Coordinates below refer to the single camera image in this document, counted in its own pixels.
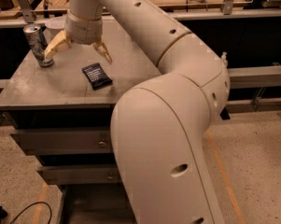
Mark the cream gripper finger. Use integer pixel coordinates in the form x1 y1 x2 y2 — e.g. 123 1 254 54
44 30 71 61
92 38 113 64

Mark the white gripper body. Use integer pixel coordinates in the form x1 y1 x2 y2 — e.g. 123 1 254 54
64 11 103 45

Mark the dark blue rxbar wrapper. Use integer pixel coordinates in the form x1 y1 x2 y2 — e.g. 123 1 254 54
82 63 113 91

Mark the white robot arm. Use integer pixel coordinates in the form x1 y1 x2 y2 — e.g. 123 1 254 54
45 0 230 224

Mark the grey drawer cabinet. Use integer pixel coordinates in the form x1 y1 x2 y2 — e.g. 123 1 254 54
0 17 162 224

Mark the top grey drawer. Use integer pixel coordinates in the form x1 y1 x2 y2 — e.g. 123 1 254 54
11 128 112 156

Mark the grey drawer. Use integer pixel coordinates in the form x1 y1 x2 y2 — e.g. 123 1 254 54
11 128 112 156
37 164 120 185

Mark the middle grey drawer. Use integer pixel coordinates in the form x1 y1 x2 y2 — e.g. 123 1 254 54
37 164 120 185

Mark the open bottom drawer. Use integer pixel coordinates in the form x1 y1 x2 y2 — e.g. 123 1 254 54
56 183 137 224

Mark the white bowl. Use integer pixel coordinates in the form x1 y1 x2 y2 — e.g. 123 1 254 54
45 16 66 40

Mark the silver blue energy drink can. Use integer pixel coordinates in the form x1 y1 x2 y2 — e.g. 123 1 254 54
23 23 54 67

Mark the clear sanitizer pump bottle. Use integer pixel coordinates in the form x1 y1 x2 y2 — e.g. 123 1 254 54
221 51 228 67

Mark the black cable on floor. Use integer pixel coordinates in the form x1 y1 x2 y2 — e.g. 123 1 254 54
8 201 53 224

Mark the grey metal rail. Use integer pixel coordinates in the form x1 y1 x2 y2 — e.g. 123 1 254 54
229 65 281 89

